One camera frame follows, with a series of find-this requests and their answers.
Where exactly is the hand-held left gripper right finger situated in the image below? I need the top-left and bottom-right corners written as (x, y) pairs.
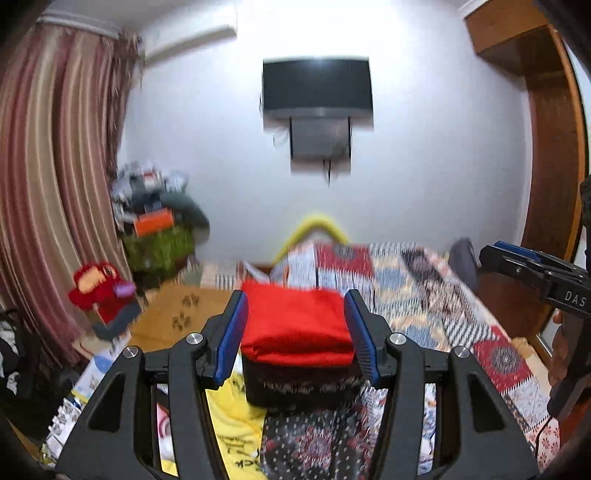
top-left (344, 289), bottom-right (540, 480)

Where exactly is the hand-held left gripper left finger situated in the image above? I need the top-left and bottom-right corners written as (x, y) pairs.
top-left (54, 290), bottom-right (250, 480)

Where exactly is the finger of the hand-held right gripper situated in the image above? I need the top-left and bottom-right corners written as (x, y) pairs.
top-left (493, 240), bottom-right (585, 274)
top-left (479, 246), bottom-right (555, 291)

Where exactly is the red zip jacket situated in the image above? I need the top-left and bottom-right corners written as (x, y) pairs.
top-left (240, 279), bottom-right (356, 367)

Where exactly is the person's right hand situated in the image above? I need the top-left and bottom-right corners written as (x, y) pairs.
top-left (549, 309), bottom-right (575, 395)

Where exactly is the grey backpack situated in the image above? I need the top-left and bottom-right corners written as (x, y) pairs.
top-left (449, 237), bottom-right (481, 291)

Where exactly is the tan paw print blanket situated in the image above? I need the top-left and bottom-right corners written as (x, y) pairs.
top-left (129, 281), bottom-right (241, 352)

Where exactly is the patchwork printed blanket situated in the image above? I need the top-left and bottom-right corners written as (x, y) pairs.
top-left (270, 240), bottom-right (561, 476)

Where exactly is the dark patterned folded cloth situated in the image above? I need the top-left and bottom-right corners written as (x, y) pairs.
top-left (245, 374), bottom-right (370, 408)

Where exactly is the wooden door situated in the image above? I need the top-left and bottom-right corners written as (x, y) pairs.
top-left (526, 88), bottom-right (587, 259)

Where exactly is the yellow cloth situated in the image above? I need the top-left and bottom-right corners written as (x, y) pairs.
top-left (203, 371), bottom-right (271, 480)

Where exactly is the dark floral cloth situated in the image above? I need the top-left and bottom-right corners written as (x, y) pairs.
top-left (261, 401), bottom-right (389, 480)

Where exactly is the green patterned box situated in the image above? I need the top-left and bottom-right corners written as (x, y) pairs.
top-left (124, 226), bottom-right (195, 278)

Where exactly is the dark grey cushion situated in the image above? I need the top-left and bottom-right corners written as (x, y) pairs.
top-left (159, 191), bottom-right (211, 232)

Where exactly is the orange box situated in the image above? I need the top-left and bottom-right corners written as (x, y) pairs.
top-left (134, 208), bottom-right (175, 237)

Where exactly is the red plush toy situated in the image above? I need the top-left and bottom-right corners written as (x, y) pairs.
top-left (68, 261), bottom-right (137, 324)

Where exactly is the white printed cardboard box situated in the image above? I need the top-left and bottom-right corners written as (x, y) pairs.
top-left (44, 346), bottom-right (116, 462)

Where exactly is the pile of mixed clutter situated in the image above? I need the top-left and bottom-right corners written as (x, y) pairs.
top-left (111, 161), bottom-right (190, 217)

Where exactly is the striped brown curtain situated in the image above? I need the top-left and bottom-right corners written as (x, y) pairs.
top-left (0, 16), bottom-right (144, 370)

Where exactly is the white air conditioner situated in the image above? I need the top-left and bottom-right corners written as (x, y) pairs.
top-left (143, 23), bottom-right (238, 61)

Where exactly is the yellow foam ring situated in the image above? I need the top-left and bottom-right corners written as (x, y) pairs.
top-left (272, 212), bottom-right (351, 264)

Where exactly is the wooden door frame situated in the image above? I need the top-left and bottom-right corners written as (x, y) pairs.
top-left (522, 14), bottom-right (591, 347)

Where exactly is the small black wall monitor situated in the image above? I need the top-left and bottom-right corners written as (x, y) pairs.
top-left (289, 115), bottom-right (354, 174)

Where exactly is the wooden wall cabinet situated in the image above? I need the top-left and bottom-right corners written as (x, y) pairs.
top-left (464, 0), bottom-right (561, 75)

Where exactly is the black wall television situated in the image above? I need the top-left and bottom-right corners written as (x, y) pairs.
top-left (262, 58), bottom-right (374, 127)

